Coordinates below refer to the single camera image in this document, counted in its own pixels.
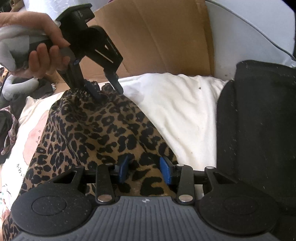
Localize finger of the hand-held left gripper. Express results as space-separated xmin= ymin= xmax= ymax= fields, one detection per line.
xmin=58 ymin=62 xmax=102 ymax=100
xmin=104 ymin=69 xmax=124 ymax=94

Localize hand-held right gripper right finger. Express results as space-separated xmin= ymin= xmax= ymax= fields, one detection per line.
xmin=159 ymin=157 xmax=236 ymax=204

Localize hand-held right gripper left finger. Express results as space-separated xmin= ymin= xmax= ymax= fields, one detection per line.
xmin=53 ymin=155 xmax=130 ymax=204

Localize leopard print garment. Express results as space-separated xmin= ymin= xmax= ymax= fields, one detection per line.
xmin=1 ymin=80 xmax=179 ymax=241

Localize black folded clothes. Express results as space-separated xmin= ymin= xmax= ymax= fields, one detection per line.
xmin=216 ymin=60 xmax=296 ymax=241

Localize person's left hand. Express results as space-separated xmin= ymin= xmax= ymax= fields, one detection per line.
xmin=0 ymin=10 xmax=71 ymax=78

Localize flat cardboard sheet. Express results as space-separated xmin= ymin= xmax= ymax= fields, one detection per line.
xmin=53 ymin=0 xmax=214 ymax=90

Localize bear print bedsheet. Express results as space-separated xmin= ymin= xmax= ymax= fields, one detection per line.
xmin=0 ymin=73 xmax=234 ymax=209

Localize grey neck pillow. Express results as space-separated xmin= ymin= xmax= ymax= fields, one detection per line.
xmin=2 ymin=73 xmax=38 ymax=100

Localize floral patterned garment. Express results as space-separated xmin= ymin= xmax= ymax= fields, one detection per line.
xmin=0 ymin=105 xmax=19 ymax=156

